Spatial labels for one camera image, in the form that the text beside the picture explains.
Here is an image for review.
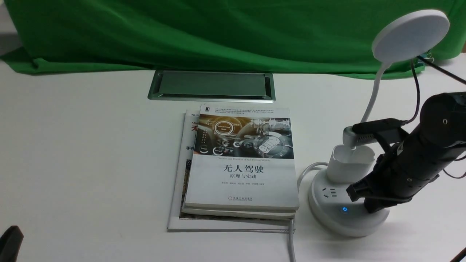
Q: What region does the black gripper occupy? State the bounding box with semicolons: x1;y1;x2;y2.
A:
346;126;456;214

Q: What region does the white desk lamp power strip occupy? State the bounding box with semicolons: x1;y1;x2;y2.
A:
308;9;450;237

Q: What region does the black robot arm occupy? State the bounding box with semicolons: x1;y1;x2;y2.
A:
346;92;466;213

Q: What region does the white autonomous driving book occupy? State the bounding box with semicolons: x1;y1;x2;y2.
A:
184;103;299;213

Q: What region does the silver binder clip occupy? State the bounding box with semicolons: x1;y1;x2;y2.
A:
418;52;434;65

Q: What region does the green backdrop cloth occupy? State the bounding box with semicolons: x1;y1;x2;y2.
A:
1;0;465;79

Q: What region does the bottom white magazine book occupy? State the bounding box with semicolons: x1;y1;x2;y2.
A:
167;110;289;234

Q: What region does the dark object bottom left corner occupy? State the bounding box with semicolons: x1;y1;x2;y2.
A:
0;225;24;262

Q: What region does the white lamp power cable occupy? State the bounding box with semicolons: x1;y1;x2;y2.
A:
289;162;328;262

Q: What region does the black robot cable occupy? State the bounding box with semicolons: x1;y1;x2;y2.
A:
400;55;466;126

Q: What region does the metal desk cable hatch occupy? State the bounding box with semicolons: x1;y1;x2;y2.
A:
147;70;276;103

